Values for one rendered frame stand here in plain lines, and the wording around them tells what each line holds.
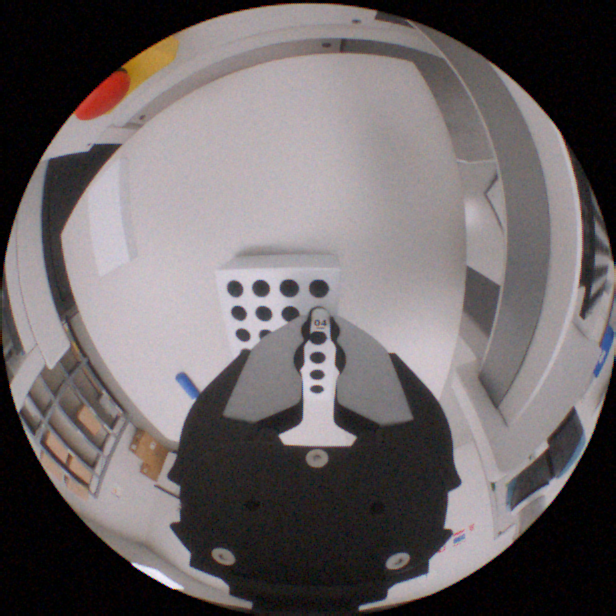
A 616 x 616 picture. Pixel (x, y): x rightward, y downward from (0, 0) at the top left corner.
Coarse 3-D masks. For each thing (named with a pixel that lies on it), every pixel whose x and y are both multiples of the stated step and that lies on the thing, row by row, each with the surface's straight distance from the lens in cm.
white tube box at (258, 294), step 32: (256, 256) 17; (288, 256) 16; (320, 256) 16; (224, 288) 15; (256, 288) 15; (288, 288) 16; (320, 288) 16; (224, 320) 16; (256, 320) 16; (288, 320) 15; (320, 352) 18; (320, 384) 19
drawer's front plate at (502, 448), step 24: (576, 336) 35; (480, 360) 20; (576, 360) 30; (456, 384) 19; (480, 384) 18; (552, 384) 23; (576, 384) 26; (480, 408) 17; (528, 408) 19; (552, 408) 21; (480, 432) 16; (504, 432) 17; (528, 432) 18; (504, 456) 16; (528, 456) 17
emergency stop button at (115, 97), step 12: (120, 72) 16; (108, 84) 15; (120, 84) 16; (96, 96) 16; (108, 96) 16; (120, 96) 16; (84, 108) 16; (96, 108) 16; (108, 108) 17; (84, 120) 17
